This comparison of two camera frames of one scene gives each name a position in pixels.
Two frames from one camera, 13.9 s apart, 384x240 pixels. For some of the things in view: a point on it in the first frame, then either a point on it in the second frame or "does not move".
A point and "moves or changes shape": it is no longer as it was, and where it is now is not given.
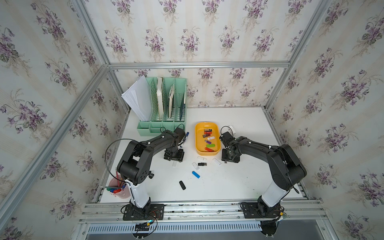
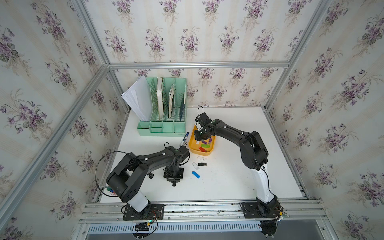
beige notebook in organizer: (170, 99) does not move
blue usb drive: (197, 175) does not move
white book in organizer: (160, 98) does not move
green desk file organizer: (168, 106) does not move
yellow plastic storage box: (200, 143) moves or changes shape
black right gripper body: (226, 156) → (199, 134)
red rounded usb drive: (209, 149) → (202, 149)
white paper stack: (138, 96) does not move
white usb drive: (196, 166) does not move
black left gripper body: (175, 154) → (173, 174)
